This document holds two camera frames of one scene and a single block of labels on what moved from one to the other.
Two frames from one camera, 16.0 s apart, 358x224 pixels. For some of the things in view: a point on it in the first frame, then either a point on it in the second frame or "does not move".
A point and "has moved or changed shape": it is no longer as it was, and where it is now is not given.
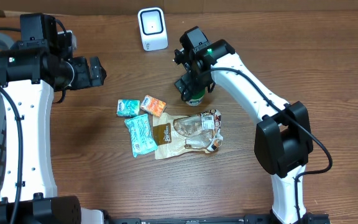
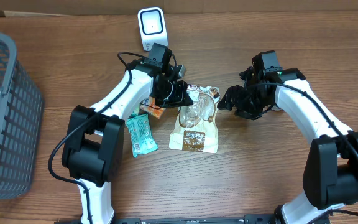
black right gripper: (190, 81) to (235, 97)
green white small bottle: (196, 99) has moved or changed shape
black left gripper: (86, 79) to (179, 100)
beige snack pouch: (176, 135) has moved or changed shape
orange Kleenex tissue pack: (153, 106) does not move
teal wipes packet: (141, 134) does not move
